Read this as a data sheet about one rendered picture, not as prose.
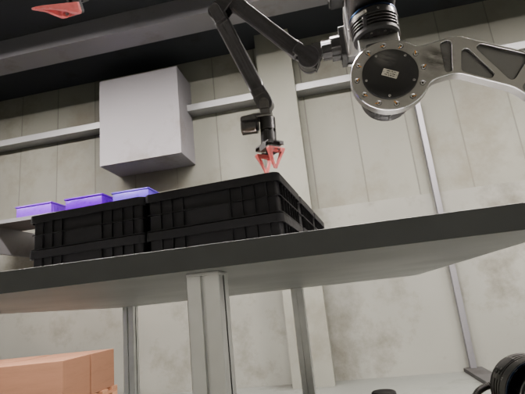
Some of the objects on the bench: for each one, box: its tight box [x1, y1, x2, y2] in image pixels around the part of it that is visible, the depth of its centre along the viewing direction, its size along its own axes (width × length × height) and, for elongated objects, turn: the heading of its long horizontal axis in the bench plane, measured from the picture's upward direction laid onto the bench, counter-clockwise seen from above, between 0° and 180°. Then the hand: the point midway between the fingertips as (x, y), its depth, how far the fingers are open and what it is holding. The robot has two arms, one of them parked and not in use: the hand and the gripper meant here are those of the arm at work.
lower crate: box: [30, 235, 152, 267], centre depth 134 cm, size 40×30×12 cm
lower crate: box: [147, 213, 303, 252], centre depth 125 cm, size 40×30×12 cm
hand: (270, 168), depth 151 cm, fingers open, 6 cm apart
